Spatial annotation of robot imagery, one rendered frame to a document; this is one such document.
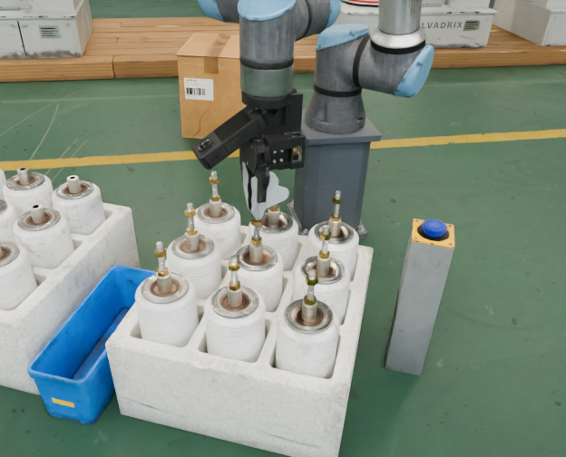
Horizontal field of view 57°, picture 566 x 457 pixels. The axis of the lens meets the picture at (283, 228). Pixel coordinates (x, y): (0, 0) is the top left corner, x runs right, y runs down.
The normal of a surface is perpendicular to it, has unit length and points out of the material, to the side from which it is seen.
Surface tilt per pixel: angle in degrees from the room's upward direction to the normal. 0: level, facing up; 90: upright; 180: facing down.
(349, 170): 90
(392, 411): 0
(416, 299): 90
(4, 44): 90
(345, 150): 90
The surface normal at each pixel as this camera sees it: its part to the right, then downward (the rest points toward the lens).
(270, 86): 0.22, 0.56
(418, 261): -0.24, 0.54
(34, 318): 0.97, 0.17
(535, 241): 0.04, -0.83
